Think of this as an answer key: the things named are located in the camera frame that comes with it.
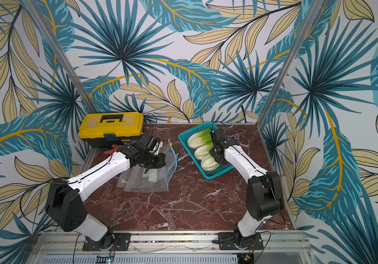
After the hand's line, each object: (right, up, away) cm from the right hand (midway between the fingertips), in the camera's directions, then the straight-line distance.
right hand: (216, 154), depth 91 cm
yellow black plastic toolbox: (-63, +14, +7) cm, 65 cm away
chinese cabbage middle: (-7, +2, +7) cm, 10 cm away
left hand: (-27, -5, -9) cm, 29 cm away
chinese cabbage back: (-9, +9, +10) cm, 16 cm away
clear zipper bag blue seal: (-46, -14, +2) cm, 48 cm away
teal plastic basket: (-5, -10, -3) cm, 12 cm away
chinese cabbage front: (-5, -4, -5) cm, 8 cm away
